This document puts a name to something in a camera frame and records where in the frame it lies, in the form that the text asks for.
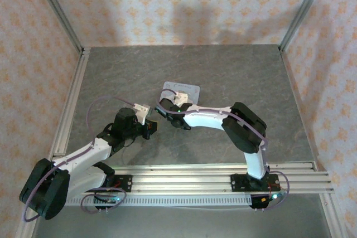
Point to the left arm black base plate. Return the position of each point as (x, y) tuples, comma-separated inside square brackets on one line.
[(122, 182)]

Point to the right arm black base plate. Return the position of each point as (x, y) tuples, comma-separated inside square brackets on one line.
[(240, 182)]

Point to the aluminium table edge rail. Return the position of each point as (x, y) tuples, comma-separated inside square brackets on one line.
[(71, 101), (299, 104)]

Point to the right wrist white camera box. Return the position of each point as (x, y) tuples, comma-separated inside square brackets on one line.
[(182, 98)]

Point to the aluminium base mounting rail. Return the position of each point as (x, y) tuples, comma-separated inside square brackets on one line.
[(181, 178)]

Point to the pale padlock packaging card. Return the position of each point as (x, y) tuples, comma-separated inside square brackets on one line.
[(193, 87)]

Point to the aluminium frame corner post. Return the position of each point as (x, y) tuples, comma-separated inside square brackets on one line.
[(304, 8), (60, 15)]

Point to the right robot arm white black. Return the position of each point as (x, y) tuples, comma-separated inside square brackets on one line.
[(207, 118)]

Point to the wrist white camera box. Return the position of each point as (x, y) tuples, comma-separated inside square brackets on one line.
[(142, 112), (182, 98)]

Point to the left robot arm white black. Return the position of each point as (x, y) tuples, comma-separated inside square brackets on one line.
[(92, 150)]

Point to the aluminium frame lower bar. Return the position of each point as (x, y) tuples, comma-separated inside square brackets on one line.
[(330, 215), (26, 228)]

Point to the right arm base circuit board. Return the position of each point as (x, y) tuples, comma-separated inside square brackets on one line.
[(265, 202)]

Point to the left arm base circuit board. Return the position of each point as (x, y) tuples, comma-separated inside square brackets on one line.
[(110, 199)]

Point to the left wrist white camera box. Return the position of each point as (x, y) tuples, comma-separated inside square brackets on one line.
[(142, 112)]

